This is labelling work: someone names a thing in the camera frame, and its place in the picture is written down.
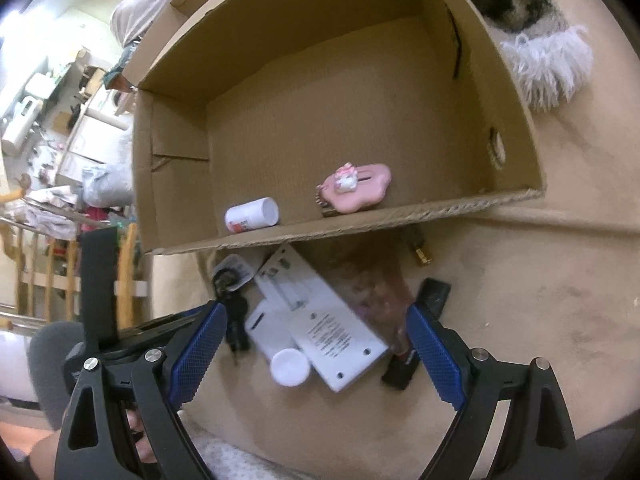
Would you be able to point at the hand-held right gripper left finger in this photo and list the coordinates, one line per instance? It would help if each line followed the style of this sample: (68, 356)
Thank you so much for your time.
(197, 355)

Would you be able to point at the white printed box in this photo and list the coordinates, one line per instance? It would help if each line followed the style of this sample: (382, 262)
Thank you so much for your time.
(325, 325)

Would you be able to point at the white power adapter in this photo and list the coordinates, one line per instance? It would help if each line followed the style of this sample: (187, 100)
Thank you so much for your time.
(265, 327)

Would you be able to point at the pink perfume bottle gold cap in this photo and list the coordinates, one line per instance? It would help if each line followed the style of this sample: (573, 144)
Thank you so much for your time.
(421, 256)

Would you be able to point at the white cabinet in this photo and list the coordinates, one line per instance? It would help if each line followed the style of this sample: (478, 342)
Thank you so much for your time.
(90, 145)

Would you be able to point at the black stick with red label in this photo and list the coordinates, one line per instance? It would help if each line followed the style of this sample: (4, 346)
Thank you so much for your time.
(400, 371)

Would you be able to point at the wooden chair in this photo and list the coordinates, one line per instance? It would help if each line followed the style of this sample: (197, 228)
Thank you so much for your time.
(126, 265)

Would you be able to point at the black rectangular case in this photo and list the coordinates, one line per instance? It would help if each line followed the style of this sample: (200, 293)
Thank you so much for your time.
(434, 296)

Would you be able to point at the shaggy black and white blanket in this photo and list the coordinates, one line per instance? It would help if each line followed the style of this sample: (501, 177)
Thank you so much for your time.
(540, 55)

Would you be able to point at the large cardboard box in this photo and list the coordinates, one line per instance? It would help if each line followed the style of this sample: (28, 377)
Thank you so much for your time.
(350, 110)

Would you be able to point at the white soap dish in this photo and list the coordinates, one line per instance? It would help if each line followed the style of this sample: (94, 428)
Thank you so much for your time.
(290, 367)

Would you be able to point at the person's left hand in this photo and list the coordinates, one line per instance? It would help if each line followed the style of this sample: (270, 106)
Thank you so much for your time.
(140, 435)

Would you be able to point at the white plastic bag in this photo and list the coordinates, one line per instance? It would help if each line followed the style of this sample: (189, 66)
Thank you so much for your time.
(105, 187)

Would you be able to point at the white pill bottle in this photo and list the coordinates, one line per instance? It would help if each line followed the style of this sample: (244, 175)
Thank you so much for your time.
(250, 215)

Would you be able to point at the pink cloud-shaped trinket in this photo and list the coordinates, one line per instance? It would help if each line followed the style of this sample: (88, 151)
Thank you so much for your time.
(357, 187)

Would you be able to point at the white textured cloth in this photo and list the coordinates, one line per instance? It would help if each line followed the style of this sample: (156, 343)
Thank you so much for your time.
(235, 460)

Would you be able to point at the black key bunch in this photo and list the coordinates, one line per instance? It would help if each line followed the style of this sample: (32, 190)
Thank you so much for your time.
(235, 320)

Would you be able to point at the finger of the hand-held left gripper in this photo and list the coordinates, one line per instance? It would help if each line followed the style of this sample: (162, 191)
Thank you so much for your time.
(160, 325)
(100, 285)

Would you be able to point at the pink translucent gua sha tool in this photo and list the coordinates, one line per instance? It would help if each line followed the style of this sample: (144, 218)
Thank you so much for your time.
(370, 285)

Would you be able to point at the white key tag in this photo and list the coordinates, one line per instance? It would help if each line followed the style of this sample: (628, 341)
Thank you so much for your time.
(242, 266)

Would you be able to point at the cluttered kitchen shelf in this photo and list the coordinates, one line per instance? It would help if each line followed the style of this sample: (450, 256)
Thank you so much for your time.
(35, 110)

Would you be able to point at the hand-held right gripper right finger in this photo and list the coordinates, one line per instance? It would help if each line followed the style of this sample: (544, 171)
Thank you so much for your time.
(435, 355)

